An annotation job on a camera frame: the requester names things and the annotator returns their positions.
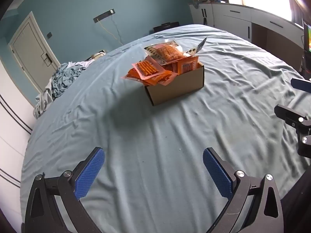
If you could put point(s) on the white door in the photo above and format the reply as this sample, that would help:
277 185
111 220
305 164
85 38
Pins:
31 51

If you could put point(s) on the black floor device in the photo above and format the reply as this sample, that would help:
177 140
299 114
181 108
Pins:
166 26

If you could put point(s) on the white wardrobe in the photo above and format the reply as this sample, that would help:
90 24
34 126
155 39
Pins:
9 138

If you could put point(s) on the beige box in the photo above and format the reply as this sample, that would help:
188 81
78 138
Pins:
98 54

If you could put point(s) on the cardboard box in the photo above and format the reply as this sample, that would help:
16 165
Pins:
177 87

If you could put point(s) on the computer monitor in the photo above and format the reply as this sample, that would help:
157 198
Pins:
307 37

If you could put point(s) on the pile of crumpled clothes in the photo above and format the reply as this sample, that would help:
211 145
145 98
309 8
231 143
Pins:
60 77

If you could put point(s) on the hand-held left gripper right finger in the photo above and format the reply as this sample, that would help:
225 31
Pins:
217 172

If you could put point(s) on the person's dark clothing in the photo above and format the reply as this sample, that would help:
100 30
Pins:
298 203

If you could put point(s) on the pile of orange snack packets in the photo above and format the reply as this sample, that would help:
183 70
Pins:
145 69

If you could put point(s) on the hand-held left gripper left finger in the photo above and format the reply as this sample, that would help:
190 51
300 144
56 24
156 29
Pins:
90 172

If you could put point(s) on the silver snack packet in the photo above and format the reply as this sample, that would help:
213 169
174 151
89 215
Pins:
201 45

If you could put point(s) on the light switch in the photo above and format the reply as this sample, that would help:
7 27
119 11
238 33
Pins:
49 35

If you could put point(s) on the black wall-mounted bar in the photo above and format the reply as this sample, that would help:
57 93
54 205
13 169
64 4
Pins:
104 15

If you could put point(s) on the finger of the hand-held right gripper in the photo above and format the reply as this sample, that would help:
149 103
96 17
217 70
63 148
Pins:
301 84
290 116

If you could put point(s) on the white low cabinet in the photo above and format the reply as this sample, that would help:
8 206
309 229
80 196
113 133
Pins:
243 19

